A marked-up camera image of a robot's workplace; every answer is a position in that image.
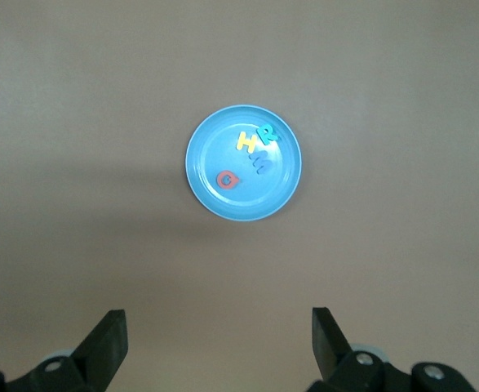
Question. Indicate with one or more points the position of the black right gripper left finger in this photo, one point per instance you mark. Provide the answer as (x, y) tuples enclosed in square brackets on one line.
[(108, 347)]

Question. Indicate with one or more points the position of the yellow uppercase H letter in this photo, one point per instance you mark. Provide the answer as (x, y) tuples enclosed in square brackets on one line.
[(247, 142)]

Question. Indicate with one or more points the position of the teal uppercase R letter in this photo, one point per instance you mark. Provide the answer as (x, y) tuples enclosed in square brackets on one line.
[(265, 134)]

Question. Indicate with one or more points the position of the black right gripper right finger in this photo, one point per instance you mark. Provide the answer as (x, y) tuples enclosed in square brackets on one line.
[(329, 347)]

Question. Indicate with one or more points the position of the blue plate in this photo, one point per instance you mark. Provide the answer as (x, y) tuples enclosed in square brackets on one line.
[(206, 163)]

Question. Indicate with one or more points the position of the blue uppercase M letter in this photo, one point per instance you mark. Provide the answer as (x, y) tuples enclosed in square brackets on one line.
[(260, 162)]

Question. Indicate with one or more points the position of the red uppercase Q letter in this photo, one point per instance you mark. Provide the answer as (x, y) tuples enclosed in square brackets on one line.
[(219, 179)]

